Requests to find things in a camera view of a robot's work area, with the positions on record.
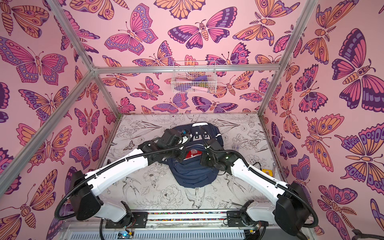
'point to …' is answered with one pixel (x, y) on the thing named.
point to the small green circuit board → (123, 235)
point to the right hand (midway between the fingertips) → (200, 157)
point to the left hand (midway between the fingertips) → (189, 150)
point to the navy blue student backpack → (192, 173)
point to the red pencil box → (192, 153)
